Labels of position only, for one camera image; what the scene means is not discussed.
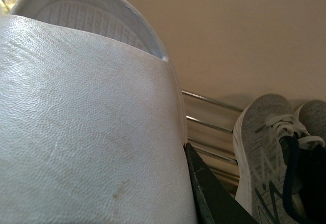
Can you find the black metal shoe rack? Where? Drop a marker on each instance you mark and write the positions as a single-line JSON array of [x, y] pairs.
[[210, 125]]

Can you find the grey knit sneaker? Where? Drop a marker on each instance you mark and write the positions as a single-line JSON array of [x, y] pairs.
[[282, 166], [312, 115]]

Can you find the light blue slide slipper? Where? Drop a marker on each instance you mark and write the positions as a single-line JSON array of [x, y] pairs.
[[92, 118]]

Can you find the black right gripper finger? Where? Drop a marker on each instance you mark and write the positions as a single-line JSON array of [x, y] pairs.
[[213, 202]]

